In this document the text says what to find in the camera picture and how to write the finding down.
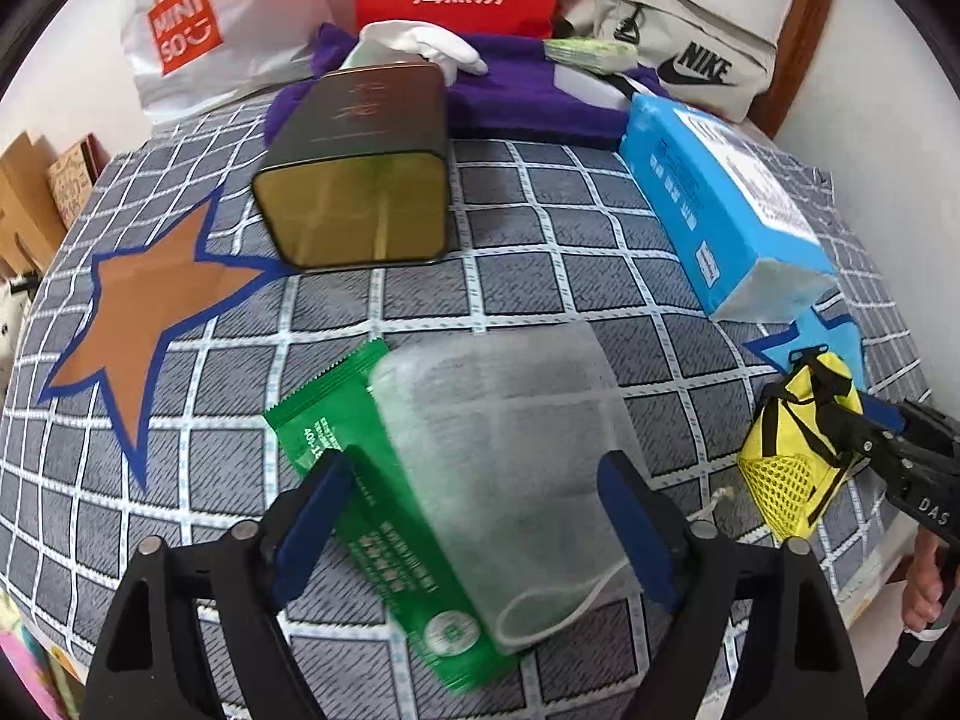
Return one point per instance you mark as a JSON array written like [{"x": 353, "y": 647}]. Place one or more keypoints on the dark green sachet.
[{"x": 322, "y": 412}]

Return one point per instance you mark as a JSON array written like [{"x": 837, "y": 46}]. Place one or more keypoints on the white plastic shopping bag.
[{"x": 247, "y": 22}]

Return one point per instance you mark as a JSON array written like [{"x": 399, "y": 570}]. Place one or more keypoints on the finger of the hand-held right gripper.
[
  {"x": 870, "y": 444},
  {"x": 881, "y": 414}
]

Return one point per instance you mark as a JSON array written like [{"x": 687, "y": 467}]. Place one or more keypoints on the grey checked star blanket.
[{"x": 562, "y": 240}]

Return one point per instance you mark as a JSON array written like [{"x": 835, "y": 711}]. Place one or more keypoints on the yellow mesh pouch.
[{"x": 780, "y": 427}]

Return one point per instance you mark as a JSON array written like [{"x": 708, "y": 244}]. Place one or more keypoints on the white spotted plush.
[{"x": 6, "y": 330}]

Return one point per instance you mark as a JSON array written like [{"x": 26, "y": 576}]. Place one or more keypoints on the translucent white mesh bag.
[{"x": 495, "y": 420}]

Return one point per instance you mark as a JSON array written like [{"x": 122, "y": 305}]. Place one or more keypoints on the patterned cardboard box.
[{"x": 75, "y": 180}]

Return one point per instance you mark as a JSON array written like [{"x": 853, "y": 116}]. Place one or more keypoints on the grey waist bag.
[{"x": 712, "y": 34}]

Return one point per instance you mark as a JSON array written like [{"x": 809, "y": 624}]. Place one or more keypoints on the purple cloth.
[{"x": 517, "y": 105}]

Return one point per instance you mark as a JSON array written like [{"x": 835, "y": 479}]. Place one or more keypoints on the light green wipes pack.
[{"x": 592, "y": 54}]

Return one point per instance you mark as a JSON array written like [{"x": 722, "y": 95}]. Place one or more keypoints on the cardboard boxes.
[{"x": 22, "y": 202}]

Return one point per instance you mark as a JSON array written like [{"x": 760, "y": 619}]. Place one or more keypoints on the person's right hand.
[{"x": 919, "y": 592}]

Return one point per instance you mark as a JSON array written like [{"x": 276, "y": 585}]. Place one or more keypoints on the dark tin box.
[{"x": 352, "y": 127}]

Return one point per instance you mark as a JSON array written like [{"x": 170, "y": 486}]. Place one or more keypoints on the blue tissue pack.
[{"x": 697, "y": 187}]

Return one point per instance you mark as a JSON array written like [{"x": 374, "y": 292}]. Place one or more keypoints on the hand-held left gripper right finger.
[{"x": 637, "y": 525}]

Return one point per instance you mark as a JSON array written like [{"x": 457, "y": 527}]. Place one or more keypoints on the brown wooden door frame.
[{"x": 814, "y": 0}]

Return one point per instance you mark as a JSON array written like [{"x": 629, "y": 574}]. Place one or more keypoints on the colourful cloth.
[{"x": 19, "y": 660}]

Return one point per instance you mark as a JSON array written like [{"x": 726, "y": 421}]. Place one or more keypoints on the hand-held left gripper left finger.
[{"x": 315, "y": 517}]

